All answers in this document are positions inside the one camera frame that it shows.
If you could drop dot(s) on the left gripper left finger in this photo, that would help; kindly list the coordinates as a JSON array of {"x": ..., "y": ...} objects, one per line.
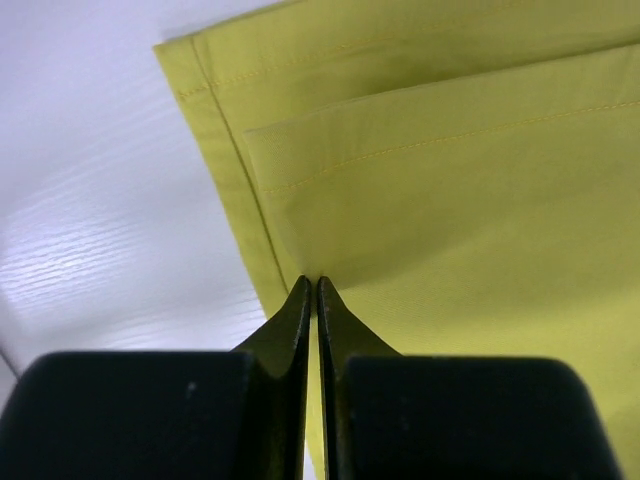
[{"x": 237, "y": 414}]

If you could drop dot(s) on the yellow-green trousers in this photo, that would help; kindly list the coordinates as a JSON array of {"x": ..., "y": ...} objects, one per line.
[{"x": 465, "y": 172}]

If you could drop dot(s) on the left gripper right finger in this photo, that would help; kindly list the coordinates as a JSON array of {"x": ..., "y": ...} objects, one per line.
[{"x": 391, "y": 416}]

